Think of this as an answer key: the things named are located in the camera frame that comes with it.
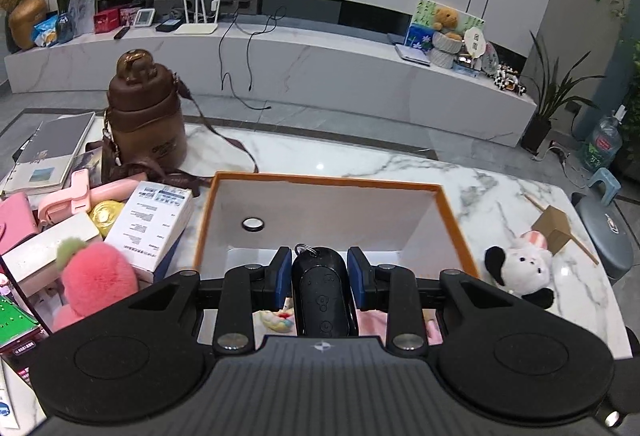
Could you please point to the green and blue painting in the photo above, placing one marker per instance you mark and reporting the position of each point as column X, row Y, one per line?
column 420, row 23

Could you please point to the white and blue carton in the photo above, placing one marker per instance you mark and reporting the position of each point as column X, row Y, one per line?
column 145, row 231

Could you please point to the brown teddy bear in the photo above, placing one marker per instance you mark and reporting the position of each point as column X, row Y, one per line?
column 446, row 20

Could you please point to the pink plastic gadget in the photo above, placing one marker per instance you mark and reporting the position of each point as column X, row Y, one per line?
column 75, row 201

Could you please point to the potted plant in black pot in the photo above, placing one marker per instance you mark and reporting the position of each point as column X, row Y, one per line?
column 547, row 100

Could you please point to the white desk display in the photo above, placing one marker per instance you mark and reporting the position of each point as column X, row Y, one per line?
column 145, row 17

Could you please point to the large water jug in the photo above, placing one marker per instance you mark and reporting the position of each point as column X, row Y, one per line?
column 602, row 143

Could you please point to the white router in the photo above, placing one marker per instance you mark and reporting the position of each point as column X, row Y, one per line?
column 197, row 26

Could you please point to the pink plush strawberry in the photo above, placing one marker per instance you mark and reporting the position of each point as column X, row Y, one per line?
column 97, row 281

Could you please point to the green patterned box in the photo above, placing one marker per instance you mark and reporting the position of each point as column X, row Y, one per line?
column 15, row 323

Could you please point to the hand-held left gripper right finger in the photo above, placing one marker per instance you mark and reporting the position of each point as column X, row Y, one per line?
column 356, row 279

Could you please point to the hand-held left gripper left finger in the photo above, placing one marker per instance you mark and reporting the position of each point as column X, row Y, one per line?
column 281, row 277

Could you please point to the grey round stool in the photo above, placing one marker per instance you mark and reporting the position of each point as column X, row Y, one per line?
column 607, row 241

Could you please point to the flat white book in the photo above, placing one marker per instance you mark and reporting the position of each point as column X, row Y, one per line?
column 412, row 55

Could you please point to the brown water bottle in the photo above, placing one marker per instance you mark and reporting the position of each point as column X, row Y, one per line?
column 145, row 115

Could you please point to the gold vase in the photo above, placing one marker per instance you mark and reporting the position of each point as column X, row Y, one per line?
column 27, row 23

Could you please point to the black key fob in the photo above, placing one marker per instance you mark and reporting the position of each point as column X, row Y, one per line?
column 320, row 291

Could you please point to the patterned round hand fan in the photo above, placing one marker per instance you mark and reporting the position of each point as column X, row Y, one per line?
column 490, row 60

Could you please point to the black remote control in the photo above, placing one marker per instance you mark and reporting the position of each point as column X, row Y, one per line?
column 121, row 33

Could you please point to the orange rimmed white box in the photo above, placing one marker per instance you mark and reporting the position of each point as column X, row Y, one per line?
column 325, row 216

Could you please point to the gold ingot ornament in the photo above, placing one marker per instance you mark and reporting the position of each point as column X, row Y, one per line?
column 106, row 216

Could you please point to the pink fabric pouch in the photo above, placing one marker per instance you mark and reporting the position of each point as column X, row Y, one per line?
column 372, row 326

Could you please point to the white round hand fan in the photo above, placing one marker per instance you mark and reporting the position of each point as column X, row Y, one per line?
column 474, row 44

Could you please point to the cream flat box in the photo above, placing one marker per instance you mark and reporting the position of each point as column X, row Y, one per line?
column 40, row 251

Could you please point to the grey framed picture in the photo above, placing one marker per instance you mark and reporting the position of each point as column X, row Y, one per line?
column 82, row 13

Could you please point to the black set-top box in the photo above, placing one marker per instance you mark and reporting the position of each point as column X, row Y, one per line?
column 169, row 24

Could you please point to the white marble television cabinet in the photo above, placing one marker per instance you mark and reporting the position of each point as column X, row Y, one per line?
column 325, row 65

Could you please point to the white plush toy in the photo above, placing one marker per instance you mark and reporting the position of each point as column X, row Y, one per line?
column 525, row 266

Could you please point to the marble desktop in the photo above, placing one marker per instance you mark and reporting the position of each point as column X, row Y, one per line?
column 350, row 155

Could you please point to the small blue plastic stool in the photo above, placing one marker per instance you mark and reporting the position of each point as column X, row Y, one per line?
column 605, row 183

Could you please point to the small cardboard box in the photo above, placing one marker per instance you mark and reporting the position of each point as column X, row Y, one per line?
column 552, row 226

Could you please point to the pastel rainbow toy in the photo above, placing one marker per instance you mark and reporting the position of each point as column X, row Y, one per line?
column 275, row 321

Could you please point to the pink wallet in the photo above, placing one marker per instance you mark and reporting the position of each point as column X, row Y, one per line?
column 15, row 226

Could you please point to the grey woven pot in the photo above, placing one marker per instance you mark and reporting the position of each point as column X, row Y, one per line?
column 445, row 51

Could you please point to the black white checkered toy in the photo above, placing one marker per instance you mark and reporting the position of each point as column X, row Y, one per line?
column 509, row 78

